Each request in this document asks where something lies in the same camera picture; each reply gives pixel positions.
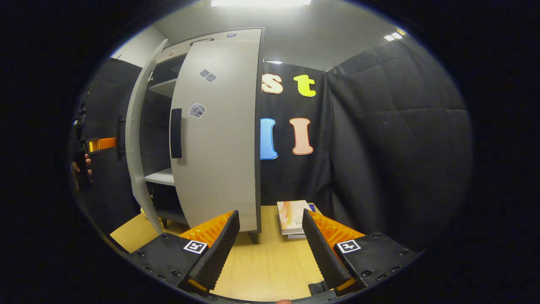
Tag grey cabinet door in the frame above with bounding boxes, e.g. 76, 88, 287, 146
170, 40, 261, 233
125, 39, 169, 235

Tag grey cabinet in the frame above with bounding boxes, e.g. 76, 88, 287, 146
139, 27, 266, 243

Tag cream orange book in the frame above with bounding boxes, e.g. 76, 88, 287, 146
277, 200, 315, 235

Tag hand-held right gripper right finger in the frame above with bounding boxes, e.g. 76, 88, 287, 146
302, 209, 424, 296

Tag large ceiling light panel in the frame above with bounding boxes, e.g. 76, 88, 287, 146
211, 0, 313, 7

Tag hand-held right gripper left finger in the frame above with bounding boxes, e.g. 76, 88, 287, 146
129, 210, 241, 294

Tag black backdrop cloth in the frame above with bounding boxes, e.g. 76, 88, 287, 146
70, 40, 473, 254

